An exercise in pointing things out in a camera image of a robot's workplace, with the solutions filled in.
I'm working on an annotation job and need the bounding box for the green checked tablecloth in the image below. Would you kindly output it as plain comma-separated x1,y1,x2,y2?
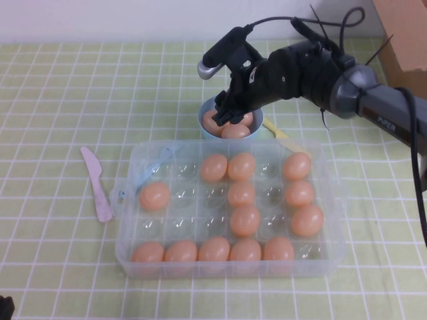
0,38,427,320

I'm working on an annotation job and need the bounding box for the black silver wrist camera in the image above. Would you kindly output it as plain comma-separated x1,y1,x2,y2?
196,26,263,81

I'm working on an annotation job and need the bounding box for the yellow plastic knife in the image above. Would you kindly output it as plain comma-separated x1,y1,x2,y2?
262,118,311,157

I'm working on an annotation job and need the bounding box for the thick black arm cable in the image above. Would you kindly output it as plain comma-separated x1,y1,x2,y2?
395,86,427,249

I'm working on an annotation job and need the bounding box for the pink plastic knife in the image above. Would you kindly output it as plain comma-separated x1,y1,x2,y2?
79,147,113,223

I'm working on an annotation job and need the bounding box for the clear plastic egg box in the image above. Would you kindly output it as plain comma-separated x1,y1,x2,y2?
109,139,347,279

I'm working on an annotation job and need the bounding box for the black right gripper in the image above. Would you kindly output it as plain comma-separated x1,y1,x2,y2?
211,57,278,127

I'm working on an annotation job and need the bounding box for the thin black camera cable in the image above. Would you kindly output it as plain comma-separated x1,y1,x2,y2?
248,6,366,59

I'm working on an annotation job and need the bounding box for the light blue plastic knife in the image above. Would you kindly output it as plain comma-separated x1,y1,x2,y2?
133,143,183,196

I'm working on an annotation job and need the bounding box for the light blue bowl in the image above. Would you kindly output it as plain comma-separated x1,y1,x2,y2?
199,96,265,143

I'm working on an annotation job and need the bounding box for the brown cardboard box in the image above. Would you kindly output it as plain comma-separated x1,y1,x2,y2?
370,0,427,93

